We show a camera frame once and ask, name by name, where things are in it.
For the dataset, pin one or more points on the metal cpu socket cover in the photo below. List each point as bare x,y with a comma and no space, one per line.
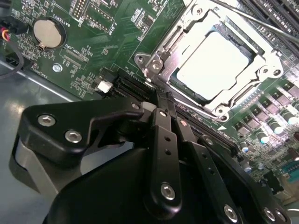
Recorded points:
261,45

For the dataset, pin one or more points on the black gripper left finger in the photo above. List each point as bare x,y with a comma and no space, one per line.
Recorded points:
53,137

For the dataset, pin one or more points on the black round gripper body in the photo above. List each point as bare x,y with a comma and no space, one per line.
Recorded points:
112,186

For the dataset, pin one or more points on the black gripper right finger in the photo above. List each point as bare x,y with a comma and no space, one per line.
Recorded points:
194,158

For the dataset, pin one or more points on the silver square cpu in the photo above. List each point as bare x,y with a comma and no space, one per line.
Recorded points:
210,65

